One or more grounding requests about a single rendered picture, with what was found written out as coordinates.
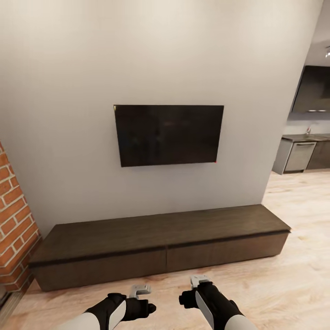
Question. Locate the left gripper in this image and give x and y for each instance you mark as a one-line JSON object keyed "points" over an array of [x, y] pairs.
{"points": [[141, 309]]}

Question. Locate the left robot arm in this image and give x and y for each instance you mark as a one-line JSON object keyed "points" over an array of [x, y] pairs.
{"points": [[107, 314]]}

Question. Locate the wall mounted tv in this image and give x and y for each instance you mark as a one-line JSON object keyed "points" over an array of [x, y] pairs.
{"points": [[168, 134]]}

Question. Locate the dishwasher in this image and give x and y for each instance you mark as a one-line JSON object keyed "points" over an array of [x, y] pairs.
{"points": [[299, 156]]}

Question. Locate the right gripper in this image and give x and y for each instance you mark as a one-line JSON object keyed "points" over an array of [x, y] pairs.
{"points": [[188, 299]]}

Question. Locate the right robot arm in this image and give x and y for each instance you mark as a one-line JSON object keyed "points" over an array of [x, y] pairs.
{"points": [[221, 313]]}

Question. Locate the cabinet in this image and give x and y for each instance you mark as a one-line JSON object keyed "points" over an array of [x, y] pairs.
{"points": [[313, 93], [100, 251]]}

